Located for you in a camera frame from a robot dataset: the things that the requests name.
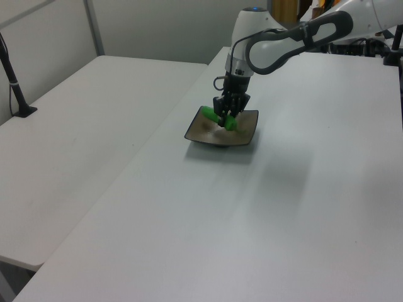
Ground green chili pepper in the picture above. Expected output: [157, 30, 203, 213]
[201, 106, 248, 135]

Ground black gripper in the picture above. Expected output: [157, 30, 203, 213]
[212, 72, 252, 128]

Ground black power strip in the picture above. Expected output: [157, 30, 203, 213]
[328, 41, 392, 58]

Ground short black stand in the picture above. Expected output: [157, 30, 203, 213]
[382, 24, 403, 67]

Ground grey metal partition post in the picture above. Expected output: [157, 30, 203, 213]
[84, 0, 106, 58]

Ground yellow wooden cabinet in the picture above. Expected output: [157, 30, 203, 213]
[271, 0, 300, 23]

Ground square brown ceramic plate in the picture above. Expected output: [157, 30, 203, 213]
[184, 106, 260, 148]

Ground black camera stand pole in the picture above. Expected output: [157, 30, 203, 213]
[0, 31, 38, 118]

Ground white side table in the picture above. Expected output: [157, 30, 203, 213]
[0, 55, 209, 272]

